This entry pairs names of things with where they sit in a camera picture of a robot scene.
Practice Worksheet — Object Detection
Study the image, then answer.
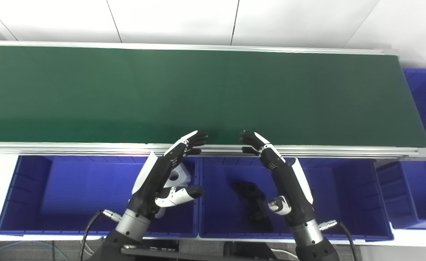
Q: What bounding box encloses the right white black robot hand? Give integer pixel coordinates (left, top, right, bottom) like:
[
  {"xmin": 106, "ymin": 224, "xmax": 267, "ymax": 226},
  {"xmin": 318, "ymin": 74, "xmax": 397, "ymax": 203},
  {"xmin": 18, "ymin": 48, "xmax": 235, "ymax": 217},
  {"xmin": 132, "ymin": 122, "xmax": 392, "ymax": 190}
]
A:
[{"xmin": 239, "ymin": 130, "xmax": 315, "ymax": 227}]

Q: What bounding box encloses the black plastic part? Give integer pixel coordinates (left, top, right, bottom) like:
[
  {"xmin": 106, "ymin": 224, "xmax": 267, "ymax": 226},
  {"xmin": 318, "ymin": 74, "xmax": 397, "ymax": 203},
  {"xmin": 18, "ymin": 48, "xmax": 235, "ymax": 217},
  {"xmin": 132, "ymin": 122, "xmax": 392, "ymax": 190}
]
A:
[{"xmin": 232, "ymin": 180, "xmax": 274, "ymax": 233}]

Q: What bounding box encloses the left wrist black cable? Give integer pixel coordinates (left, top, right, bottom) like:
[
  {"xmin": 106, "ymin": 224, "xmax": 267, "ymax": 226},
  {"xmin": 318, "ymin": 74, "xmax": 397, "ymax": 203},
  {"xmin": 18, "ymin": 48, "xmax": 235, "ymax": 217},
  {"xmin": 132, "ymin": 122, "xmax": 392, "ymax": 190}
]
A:
[{"xmin": 80, "ymin": 209, "xmax": 122, "ymax": 261}]

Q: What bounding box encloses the green conveyor belt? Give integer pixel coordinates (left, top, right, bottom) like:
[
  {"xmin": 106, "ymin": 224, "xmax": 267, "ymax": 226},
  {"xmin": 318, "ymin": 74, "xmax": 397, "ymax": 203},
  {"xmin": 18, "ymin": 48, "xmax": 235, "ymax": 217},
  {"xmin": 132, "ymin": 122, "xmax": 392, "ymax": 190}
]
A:
[
  {"xmin": 0, "ymin": 45, "xmax": 426, "ymax": 148},
  {"xmin": 0, "ymin": 40, "xmax": 426, "ymax": 168}
]

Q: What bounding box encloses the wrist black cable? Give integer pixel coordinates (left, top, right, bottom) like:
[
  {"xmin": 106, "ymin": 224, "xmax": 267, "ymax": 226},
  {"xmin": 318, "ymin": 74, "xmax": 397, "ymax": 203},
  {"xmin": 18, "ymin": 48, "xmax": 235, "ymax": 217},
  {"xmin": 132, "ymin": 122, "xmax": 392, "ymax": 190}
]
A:
[
  {"xmin": 80, "ymin": 209, "xmax": 122, "ymax": 261},
  {"xmin": 319, "ymin": 219, "xmax": 357, "ymax": 261}
]

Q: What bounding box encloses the blue plastic bin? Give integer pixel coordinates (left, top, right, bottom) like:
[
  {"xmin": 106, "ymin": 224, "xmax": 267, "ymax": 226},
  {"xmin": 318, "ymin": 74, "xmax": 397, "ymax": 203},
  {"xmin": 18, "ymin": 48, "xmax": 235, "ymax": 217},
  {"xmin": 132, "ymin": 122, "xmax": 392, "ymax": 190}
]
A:
[
  {"xmin": 376, "ymin": 68, "xmax": 426, "ymax": 230},
  {"xmin": 198, "ymin": 156, "xmax": 395, "ymax": 242},
  {"xmin": 0, "ymin": 155, "xmax": 201, "ymax": 238}
]

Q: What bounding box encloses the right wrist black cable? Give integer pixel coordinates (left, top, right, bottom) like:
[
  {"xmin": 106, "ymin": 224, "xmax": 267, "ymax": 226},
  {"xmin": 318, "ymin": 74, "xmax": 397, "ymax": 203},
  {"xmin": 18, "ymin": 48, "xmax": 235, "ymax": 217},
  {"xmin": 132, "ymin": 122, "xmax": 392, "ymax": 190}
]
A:
[{"xmin": 319, "ymin": 219, "xmax": 357, "ymax": 261}]

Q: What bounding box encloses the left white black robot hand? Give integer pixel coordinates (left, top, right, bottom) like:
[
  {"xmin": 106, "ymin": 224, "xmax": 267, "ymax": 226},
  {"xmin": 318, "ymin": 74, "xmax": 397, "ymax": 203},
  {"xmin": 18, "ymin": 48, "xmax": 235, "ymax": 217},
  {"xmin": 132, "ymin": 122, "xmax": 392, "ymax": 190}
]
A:
[{"xmin": 127, "ymin": 130, "xmax": 209, "ymax": 220}]

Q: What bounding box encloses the white plastic part with hole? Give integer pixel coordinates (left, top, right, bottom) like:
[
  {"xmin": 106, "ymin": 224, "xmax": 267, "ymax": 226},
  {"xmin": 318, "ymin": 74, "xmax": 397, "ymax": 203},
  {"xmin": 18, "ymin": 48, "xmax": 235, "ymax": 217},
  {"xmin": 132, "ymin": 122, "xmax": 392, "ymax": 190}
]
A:
[{"xmin": 164, "ymin": 163, "xmax": 192, "ymax": 189}]

